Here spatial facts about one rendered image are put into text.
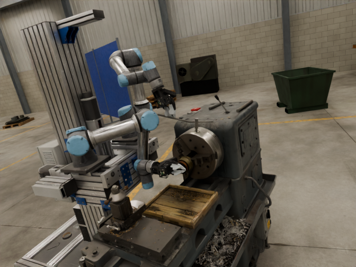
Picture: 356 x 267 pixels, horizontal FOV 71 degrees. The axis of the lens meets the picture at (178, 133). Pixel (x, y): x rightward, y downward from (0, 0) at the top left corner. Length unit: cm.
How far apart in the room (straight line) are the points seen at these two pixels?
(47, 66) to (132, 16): 1118
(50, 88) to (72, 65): 21
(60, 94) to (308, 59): 1062
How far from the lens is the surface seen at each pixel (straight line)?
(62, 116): 190
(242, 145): 178
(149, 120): 148
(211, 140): 152
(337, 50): 1185
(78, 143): 146
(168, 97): 150
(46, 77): 191
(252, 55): 1151
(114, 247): 131
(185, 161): 147
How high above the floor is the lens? 169
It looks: 17 degrees down
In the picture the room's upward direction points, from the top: 11 degrees counter-clockwise
